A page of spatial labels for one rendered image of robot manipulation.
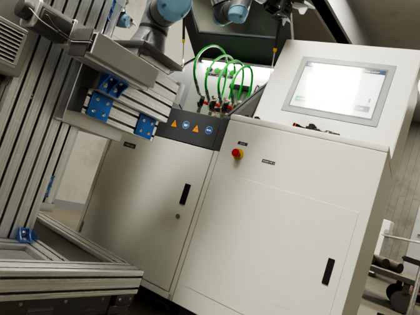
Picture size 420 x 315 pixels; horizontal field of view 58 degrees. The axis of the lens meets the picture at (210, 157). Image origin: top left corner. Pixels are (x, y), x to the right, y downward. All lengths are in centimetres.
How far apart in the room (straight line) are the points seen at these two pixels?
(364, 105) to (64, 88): 132
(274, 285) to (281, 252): 13
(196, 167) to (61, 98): 69
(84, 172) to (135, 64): 269
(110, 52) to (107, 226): 110
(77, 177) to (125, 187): 186
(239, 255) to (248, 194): 27
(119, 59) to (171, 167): 79
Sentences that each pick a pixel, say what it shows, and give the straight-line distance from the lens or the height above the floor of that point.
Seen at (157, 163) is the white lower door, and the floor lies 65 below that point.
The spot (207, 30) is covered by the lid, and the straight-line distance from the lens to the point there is 257.
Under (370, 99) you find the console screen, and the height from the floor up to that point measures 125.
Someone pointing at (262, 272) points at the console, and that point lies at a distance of 164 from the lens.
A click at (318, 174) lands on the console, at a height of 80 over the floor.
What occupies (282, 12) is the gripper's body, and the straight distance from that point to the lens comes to 169.
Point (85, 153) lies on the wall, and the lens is 385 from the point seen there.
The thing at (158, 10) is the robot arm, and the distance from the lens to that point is 145.
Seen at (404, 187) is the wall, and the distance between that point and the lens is 937.
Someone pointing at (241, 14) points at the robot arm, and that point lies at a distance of 157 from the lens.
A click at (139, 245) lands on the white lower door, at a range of 194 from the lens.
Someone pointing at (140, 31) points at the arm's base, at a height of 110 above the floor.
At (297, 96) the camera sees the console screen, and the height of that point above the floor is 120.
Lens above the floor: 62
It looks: 4 degrees up
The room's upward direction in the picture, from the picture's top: 18 degrees clockwise
